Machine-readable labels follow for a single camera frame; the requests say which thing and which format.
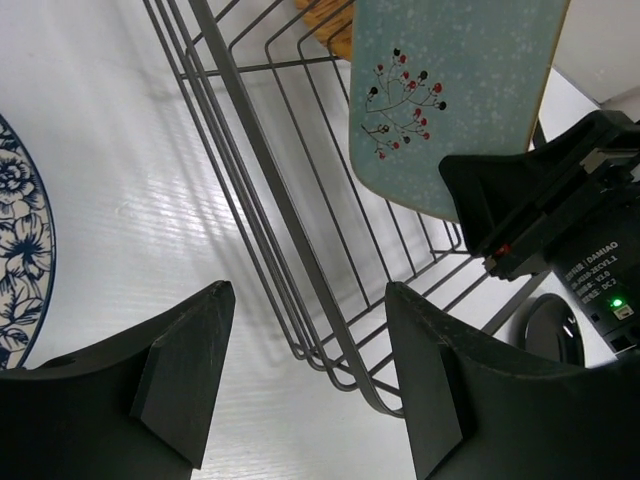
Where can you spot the blue floral white plate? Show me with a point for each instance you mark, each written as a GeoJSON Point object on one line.
{"type": "Point", "coordinates": [28, 250]}

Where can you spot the woven bamboo round plate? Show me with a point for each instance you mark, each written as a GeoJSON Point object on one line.
{"type": "Point", "coordinates": [331, 23]}

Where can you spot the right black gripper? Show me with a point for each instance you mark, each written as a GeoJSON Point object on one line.
{"type": "Point", "coordinates": [570, 206]}

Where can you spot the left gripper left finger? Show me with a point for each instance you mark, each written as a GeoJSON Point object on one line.
{"type": "Point", "coordinates": [137, 405]}

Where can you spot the light green rectangular plate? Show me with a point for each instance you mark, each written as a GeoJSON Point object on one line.
{"type": "Point", "coordinates": [429, 79]}

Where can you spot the grey wire dish rack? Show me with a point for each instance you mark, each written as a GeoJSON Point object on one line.
{"type": "Point", "coordinates": [270, 106]}

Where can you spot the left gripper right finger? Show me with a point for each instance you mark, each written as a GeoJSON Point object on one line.
{"type": "Point", "coordinates": [478, 408]}

